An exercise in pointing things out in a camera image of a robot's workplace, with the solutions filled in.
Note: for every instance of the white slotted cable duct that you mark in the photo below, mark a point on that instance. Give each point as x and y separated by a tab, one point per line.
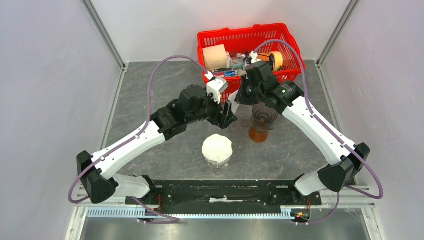
138	212

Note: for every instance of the glass carafe with coffee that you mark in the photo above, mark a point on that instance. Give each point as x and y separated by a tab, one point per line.
259	133

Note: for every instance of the clear plastic bottle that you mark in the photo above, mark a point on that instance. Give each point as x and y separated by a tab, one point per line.
237	62

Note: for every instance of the black orange cylindrical can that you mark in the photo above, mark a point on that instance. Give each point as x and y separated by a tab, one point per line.
265	56

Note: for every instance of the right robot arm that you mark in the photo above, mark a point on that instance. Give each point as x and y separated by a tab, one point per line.
344	157

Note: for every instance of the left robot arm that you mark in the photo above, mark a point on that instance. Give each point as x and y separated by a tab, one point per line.
98	172

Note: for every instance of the yellow masking tape roll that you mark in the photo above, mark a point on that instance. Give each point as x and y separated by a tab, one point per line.
277	60

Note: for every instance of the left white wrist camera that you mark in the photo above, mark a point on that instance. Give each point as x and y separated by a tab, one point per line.
216	86

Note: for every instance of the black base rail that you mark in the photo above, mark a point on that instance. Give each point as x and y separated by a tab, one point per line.
226	196

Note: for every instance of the red plastic shopping basket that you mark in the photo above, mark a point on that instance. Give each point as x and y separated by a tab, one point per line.
242	40

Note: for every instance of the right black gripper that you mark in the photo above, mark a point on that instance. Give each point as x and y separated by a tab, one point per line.
241	97

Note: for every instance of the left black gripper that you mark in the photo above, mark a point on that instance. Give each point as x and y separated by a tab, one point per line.
222	120

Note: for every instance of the beige paper towel roll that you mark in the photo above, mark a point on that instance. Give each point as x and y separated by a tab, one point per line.
215	57

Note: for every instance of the dark glass dripper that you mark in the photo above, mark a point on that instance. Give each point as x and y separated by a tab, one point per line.
263	117

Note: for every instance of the blue red packet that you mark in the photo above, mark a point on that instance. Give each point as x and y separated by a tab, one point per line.
226	74

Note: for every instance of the clear glass dripper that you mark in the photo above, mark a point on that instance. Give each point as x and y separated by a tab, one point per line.
218	164

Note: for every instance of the white paper coffee filter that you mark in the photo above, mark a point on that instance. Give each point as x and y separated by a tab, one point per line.
217	148
234	104

